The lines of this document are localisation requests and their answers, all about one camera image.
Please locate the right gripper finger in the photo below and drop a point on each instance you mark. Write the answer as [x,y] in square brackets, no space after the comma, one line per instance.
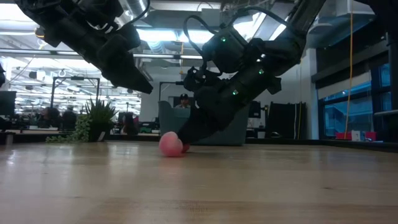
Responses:
[199,132]

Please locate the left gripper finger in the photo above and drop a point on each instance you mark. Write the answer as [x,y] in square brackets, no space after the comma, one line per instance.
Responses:
[127,74]

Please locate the red toy cherry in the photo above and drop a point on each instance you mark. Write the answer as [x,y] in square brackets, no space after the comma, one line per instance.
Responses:
[186,148]

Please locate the pink toy peach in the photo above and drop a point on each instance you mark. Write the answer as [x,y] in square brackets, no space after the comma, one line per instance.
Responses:
[170,144]

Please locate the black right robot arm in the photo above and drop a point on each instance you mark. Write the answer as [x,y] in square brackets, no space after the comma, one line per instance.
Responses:
[280,37]

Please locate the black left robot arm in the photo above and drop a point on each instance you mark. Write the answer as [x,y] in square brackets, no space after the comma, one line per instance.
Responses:
[68,21]

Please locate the black computer monitor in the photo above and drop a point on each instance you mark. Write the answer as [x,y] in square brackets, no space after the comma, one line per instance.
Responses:
[7,104]
[255,110]

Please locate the teal plastic bin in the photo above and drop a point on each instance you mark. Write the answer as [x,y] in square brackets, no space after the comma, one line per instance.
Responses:
[239,130]

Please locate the person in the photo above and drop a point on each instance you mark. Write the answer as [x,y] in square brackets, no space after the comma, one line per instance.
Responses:
[129,123]
[51,116]
[70,118]
[184,101]

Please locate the long ceiling light strip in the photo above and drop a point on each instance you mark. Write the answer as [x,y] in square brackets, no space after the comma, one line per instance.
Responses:
[168,56]

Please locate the green artificial potted plant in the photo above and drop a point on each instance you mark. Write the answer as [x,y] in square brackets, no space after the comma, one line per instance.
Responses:
[99,118]

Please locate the green box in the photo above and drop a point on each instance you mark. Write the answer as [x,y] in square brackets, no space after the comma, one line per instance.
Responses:
[144,129]

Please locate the small black dome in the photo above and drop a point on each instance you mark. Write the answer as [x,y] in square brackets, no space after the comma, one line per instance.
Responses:
[275,135]

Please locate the black cabinet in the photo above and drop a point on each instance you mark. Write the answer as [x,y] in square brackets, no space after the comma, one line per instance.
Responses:
[289,121]

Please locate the red box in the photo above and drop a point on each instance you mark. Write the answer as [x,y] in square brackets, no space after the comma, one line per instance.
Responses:
[370,136]
[343,136]

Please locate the small white box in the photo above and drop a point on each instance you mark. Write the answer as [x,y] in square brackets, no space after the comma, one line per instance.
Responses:
[356,136]

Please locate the silver ventilation duct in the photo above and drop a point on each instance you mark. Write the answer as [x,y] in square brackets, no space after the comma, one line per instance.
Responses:
[135,9]

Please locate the black gantry frame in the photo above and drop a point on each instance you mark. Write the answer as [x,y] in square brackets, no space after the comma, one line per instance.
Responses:
[168,82]
[77,78]

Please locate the black aluminium table frame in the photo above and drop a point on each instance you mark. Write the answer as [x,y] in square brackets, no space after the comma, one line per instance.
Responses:
[311,142]

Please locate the black upright frame post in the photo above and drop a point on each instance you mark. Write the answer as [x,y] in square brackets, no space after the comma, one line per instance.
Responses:
[393,93]

